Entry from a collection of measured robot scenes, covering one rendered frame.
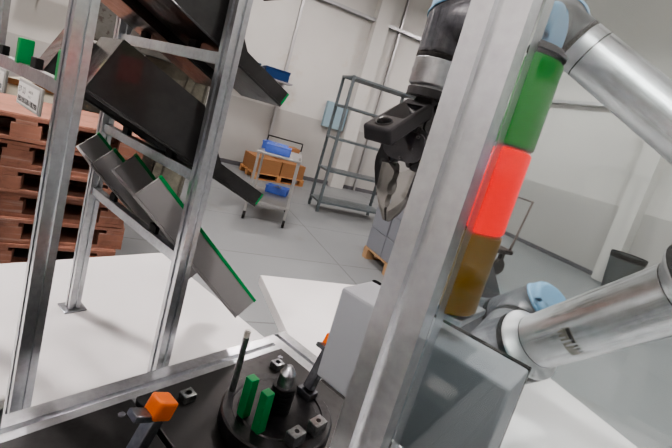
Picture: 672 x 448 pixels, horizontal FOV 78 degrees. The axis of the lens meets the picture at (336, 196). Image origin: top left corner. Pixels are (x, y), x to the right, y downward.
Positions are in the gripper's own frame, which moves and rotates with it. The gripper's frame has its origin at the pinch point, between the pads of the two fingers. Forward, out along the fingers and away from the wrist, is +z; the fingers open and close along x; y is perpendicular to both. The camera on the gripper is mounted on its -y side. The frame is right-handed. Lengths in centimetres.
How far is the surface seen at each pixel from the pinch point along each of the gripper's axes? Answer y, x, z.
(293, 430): -21.8, -9.6, 22.8
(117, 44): -35.4, 20.1, -13.2
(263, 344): -8.5, 10.2, 27.2
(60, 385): -32, 26, 37
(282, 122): 527, 600, 17
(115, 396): -32.5, 9.9, 27.9
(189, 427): -28.7, -0.4, 26.3
